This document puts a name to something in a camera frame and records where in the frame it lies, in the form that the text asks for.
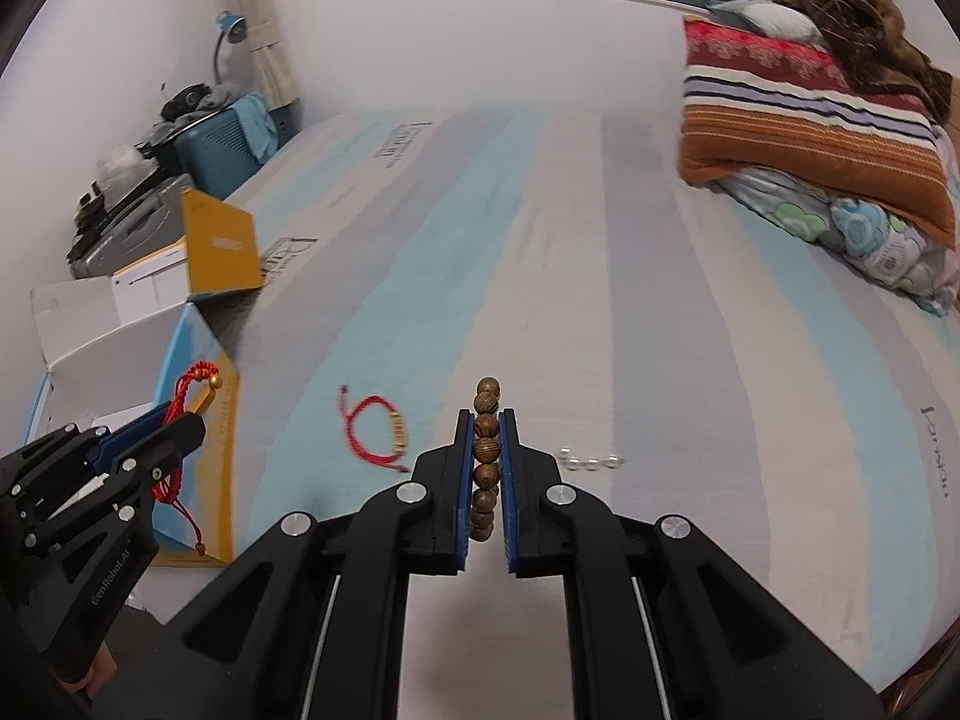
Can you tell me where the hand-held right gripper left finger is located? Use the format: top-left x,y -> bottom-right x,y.
166,409 -> 475,720

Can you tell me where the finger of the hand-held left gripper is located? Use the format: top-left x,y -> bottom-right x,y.
22,412 -> 208,552
0,403 -> 175,511

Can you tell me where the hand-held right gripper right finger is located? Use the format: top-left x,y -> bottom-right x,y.
499,409 -> 890,720

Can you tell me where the blue yellow printed cardboard box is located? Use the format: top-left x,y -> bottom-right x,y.
22,277 -> 241,567

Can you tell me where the brown wooden bead bracelet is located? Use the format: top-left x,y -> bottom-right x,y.
471,377 -> 502,542

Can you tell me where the red cord bracelet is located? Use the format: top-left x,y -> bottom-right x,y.
150,362 -> 224,557
339,386 -> 412,475

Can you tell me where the person's left hand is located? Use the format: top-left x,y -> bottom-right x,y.
64,641 -> 119,700

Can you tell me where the striped pastel mattress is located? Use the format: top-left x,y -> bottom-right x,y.
150,109 -> 960,698

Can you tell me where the grey suitcase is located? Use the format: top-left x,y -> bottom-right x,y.
67,172 -> 196,278

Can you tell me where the orange white cardboard box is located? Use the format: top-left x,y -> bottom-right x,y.
111,190 -> 265,308

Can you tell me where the white plastic bag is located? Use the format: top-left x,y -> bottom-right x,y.
94,142 -> 151,181

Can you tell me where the blue suitcase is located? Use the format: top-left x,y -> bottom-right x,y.
174,94 -> 290,200

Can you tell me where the light blue cloth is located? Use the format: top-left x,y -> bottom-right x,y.
236,94 -> 282,158

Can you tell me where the black bag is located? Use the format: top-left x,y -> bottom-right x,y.
161,82 -> 226,121

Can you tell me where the blue desk lamp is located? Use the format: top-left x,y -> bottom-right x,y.
211,11 -> 250,87

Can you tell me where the beige curtain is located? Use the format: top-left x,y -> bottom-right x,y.
206,0 -> 305,147

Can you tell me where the floral pastel quilt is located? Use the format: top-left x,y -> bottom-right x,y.
712,165 -> 960,316

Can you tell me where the striped orange red pillow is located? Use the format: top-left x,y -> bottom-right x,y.
677,15 -> 959,248

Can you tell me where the grey cloth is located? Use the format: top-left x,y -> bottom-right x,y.
705,0 -> 822,42

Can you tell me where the brown fuzzy blanket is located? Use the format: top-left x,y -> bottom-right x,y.
754,0 -> 957,121

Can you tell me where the white pearl bead bracelet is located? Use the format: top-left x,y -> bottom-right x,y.
559,448 -> 623,472

